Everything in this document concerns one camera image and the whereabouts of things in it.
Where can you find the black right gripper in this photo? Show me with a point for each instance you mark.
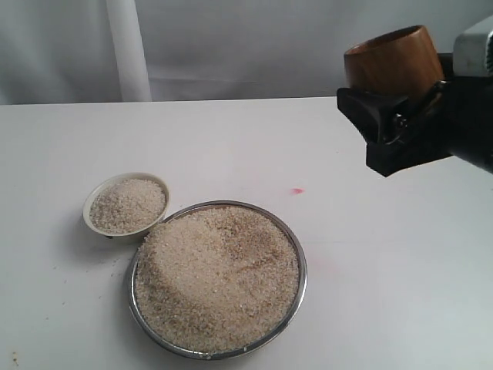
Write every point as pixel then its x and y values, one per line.
pixel 454 118

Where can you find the brown wooden cup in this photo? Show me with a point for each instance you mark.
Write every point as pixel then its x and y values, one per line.
pixel 399 63

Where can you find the rice in steel tray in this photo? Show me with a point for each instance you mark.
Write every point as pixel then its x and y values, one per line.
pixel 217 279

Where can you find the small cream bowl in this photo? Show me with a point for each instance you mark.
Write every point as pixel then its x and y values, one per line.
pixel 130 237

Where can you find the white uncooked rice grains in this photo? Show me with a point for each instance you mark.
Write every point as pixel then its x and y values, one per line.
pixel 127 206

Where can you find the steel round tray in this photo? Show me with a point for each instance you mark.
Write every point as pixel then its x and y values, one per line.
pixel 131 275

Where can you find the white backdrop cloth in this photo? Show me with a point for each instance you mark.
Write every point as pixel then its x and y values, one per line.
pixel 140 51

